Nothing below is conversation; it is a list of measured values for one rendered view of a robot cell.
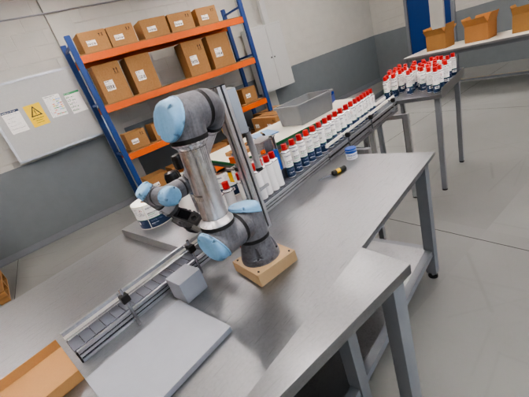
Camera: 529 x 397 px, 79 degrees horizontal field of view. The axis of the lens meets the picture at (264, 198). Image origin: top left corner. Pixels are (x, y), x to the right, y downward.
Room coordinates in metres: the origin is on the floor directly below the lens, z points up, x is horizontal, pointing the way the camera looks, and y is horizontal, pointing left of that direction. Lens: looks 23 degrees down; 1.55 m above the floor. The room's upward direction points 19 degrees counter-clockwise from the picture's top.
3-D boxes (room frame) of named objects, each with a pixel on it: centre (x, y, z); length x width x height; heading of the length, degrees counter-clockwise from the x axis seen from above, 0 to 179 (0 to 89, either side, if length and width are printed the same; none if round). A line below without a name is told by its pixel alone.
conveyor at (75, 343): (1.45, 0.17, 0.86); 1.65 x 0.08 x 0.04; 132
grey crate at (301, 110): (3.62, -0.75, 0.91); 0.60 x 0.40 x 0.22; 124
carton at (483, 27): (5.24, -4.08, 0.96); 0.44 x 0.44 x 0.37; 28
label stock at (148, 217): (1.79, 0.65, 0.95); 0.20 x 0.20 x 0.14
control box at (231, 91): (1.46, 0.03, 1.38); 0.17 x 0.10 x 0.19; 7
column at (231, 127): (1.37, 0.04, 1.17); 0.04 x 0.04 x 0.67; 42
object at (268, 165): (1.66, -0.07, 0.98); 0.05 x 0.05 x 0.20
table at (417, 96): (2.94, -1.66, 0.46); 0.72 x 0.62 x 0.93; 132
